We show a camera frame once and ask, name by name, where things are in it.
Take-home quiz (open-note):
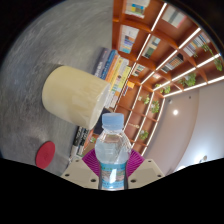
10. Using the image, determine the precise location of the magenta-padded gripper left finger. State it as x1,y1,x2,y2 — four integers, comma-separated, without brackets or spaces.
60,148,103,190

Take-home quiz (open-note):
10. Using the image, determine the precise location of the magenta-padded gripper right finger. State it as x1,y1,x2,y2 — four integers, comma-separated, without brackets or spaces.
125,148,166,190

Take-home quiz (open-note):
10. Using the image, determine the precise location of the clear blue-capped water bottle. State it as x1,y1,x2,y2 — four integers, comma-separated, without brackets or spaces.
94,112,133,191

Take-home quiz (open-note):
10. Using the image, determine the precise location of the stack of dark books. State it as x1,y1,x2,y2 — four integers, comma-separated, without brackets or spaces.
69,124,91,158

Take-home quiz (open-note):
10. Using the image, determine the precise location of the flat round red coaster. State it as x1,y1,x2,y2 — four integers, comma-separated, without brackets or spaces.
35,140,57,170

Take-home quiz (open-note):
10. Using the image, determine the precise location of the white ceramic mug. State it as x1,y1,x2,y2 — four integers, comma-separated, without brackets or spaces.
41,65,112,131

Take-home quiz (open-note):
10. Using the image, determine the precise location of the stack of colourful books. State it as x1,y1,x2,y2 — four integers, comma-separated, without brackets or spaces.
92,47,133,109

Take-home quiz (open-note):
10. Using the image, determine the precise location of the wooden wall shelf unit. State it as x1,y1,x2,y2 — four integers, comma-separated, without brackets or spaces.
111,0,224,158

